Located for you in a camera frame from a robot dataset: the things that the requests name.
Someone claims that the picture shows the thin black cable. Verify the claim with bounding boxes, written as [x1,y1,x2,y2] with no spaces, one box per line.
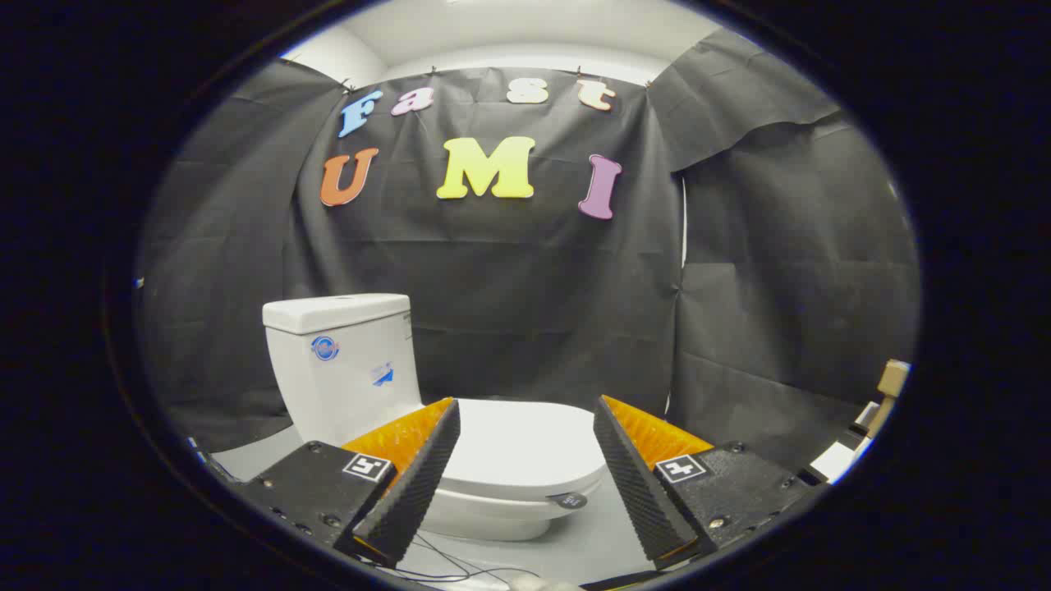
[409,534,543,585]

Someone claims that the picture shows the tan cardboard box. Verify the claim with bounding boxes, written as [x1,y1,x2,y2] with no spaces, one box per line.
[866,360,912,440]

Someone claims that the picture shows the white ceramic toilet body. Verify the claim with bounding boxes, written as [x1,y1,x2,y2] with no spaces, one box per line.
[262,293,604,543]

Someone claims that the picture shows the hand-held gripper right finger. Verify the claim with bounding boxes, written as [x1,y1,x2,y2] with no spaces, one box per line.
[593,395,830,571]

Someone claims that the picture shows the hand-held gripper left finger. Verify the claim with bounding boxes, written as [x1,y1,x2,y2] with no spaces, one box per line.
[234,397,462,569]

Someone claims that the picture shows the white toilet lid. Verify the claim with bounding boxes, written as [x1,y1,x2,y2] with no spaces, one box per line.
[425,399,607,503]

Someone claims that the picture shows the white rounded object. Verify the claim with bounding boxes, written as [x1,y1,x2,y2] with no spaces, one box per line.
[505,575,585,591]

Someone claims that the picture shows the black backdrop cloth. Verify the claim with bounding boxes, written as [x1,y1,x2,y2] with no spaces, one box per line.
[135,29,920,473]

